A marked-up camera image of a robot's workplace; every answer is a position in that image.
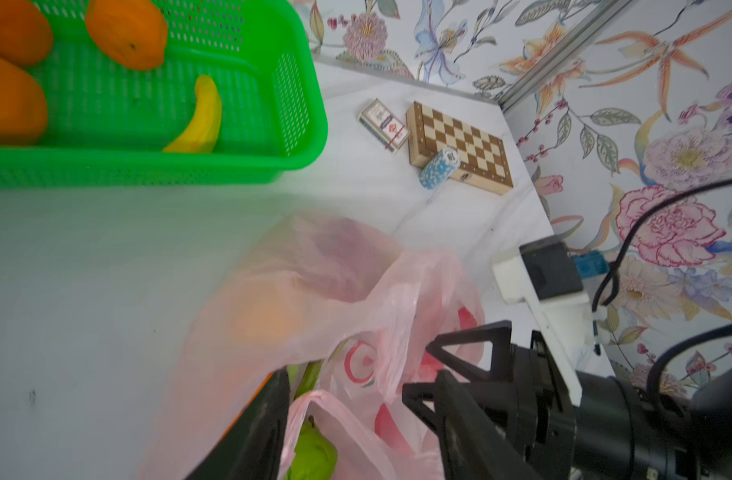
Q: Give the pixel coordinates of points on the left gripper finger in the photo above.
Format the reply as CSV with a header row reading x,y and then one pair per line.
x,y
252,447

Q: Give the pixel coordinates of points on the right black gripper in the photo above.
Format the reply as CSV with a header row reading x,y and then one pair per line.
x,y
612,432

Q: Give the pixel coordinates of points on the green fruit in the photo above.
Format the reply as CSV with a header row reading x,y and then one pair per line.
x,y
315,456

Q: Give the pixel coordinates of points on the pink plastic bag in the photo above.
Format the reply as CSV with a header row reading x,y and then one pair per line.
x,y
328,289

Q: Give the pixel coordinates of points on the orange fruit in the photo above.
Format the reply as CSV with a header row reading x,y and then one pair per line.
x,y
23,106
26,37
132,33

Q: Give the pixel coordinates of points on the wooden chessboard box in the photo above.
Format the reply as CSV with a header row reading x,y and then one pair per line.
x,y
484,163

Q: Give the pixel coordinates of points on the blue poker chip stack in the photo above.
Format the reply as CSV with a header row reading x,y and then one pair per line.
x,y
440,168

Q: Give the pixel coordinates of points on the playing card deck box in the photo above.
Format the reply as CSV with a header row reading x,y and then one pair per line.
x,y
388,128

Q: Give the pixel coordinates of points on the yellow banana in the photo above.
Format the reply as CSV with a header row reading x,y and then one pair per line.
x,y
201,134

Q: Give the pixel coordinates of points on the green plastic basket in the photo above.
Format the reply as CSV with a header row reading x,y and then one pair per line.
x,y
110,126

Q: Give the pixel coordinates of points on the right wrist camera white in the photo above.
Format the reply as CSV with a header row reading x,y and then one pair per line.
x,y
542,274

